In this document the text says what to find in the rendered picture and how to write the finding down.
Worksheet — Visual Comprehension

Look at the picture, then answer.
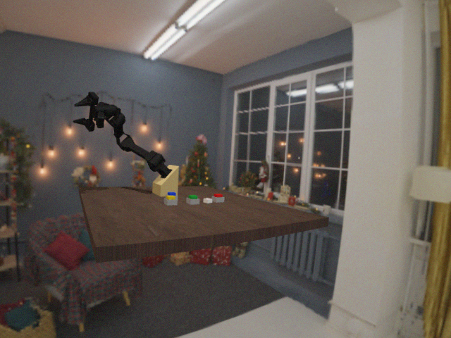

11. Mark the green button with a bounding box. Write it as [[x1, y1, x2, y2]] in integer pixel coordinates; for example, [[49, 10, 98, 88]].
[[186, 195, 199, 205]]

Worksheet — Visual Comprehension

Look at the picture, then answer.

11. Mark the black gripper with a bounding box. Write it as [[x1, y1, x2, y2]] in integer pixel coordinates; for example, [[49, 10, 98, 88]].
[[73, 92, 108, 132]]

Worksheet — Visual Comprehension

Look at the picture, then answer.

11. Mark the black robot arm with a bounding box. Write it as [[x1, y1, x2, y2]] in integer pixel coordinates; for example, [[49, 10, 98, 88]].
[[93, 102, 172, 178]]

